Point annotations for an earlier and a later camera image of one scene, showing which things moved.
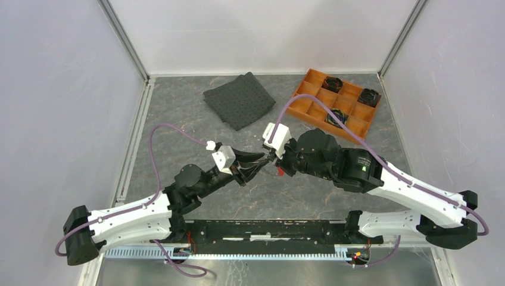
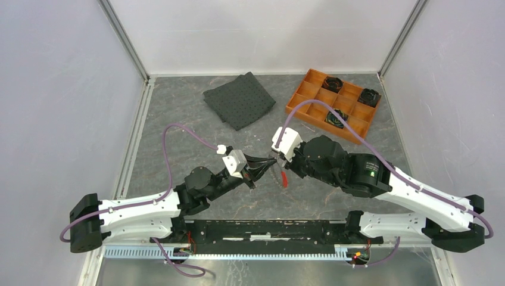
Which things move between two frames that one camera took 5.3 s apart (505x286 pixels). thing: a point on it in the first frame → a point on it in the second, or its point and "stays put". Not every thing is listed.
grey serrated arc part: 280,171 → 284,179
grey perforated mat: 237,102 stays put
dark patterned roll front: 338,115 stays put
